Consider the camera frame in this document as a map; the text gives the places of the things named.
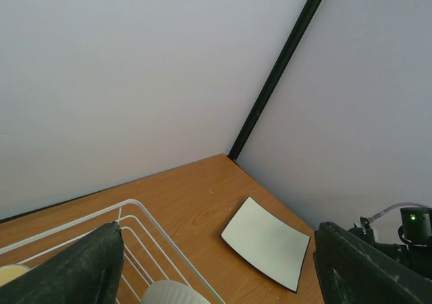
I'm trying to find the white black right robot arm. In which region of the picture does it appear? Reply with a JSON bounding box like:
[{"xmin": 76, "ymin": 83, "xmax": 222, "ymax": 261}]
[{"xmin": 348, "ymin": 202, "xmax": 431, "ymax": 280}]

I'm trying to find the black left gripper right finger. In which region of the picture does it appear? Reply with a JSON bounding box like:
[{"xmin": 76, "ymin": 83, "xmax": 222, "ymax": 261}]
[{"xmin": 313, "ymin": 222, "xmax": 431, "ymax": 303}]

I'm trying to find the brown rimmed patterned plate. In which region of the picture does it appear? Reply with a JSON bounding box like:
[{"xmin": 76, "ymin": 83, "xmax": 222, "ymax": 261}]
[{"xmin": 141, "ymin": 280, "xmax": 210, "ymax": 304}]

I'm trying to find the black aluminium frame rail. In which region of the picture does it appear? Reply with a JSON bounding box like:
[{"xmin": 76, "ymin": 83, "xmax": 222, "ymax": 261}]
[{"xmin": 0, "ymin": 180, "xmax": 135, "ymax": 224}]

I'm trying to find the yellow ceramic mug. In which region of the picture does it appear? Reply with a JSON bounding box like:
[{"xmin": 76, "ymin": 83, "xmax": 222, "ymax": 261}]
[{"xmin": 0, "ymin": 264, "xmax": 30, "ymax": 286}]

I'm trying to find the white square plate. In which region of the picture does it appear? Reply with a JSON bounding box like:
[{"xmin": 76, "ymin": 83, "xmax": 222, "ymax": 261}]
[{"xmin": 221, "ymin": 197, "xmax": 311, "ymax": 293}]

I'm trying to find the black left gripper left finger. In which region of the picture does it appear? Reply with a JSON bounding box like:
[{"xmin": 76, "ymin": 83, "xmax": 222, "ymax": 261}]
[{"xmin": 1, "ymin": 222, "xmax": 124, "ymax": 303}]

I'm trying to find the white wire dish rack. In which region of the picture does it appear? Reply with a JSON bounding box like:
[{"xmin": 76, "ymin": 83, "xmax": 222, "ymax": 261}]
[{"xmin": 1, "ymin": 201, "xmax": 224, "ymax": 303}]

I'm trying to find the black right corner post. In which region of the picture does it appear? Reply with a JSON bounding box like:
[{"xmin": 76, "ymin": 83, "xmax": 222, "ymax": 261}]
[{"xmin": 227, "ymin": 0, "xmax": 323, "ymax": 162}]

